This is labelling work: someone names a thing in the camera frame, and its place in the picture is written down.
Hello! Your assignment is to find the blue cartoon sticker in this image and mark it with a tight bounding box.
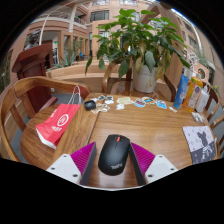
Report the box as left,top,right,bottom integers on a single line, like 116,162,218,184
155,99,168,110

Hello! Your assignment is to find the small black case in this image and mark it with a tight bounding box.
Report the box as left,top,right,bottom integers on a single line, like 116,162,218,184
83,99,97,111

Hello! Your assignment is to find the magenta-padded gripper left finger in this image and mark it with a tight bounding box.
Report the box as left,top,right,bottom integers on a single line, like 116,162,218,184
45,141,98,187

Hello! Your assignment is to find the black computer mouse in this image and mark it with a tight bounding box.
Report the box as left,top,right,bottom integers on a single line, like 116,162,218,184
97,134,132,177

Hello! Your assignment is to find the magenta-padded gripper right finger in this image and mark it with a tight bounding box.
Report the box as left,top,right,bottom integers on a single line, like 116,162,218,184
127,141,179,187

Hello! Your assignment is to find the white cartoon sticker sheet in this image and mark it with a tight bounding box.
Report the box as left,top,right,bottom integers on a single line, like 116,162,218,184
90,102,111,115

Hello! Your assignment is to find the white pump bottle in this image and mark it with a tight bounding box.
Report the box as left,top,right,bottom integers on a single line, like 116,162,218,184
194,84,211,114

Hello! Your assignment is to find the orange dish soap bottle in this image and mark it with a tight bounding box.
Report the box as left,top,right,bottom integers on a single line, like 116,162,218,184
182,75,203,113

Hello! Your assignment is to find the long wooden planter box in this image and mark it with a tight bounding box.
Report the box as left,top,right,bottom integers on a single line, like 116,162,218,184
46,59,111,94

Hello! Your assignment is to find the colourful cartoon sticker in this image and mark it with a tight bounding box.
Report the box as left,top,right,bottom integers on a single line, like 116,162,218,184
133,98,147,109
141,96,155,105

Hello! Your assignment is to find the grey white printed mouse pad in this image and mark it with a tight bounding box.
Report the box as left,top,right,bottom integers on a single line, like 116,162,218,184
182,125,218,166

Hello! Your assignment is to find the blue squeeze tube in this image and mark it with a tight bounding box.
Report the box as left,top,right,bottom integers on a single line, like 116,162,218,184
173,68,190,110

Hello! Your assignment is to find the green plant in white pot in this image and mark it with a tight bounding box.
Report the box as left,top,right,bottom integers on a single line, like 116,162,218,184
84,8,192,95

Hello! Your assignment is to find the pale yellow sticker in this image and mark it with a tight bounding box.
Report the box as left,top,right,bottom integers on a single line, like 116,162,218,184
116,96,135,106

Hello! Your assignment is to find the dark red wooden lectern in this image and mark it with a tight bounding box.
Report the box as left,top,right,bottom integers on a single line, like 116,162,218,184
11,43,59,114

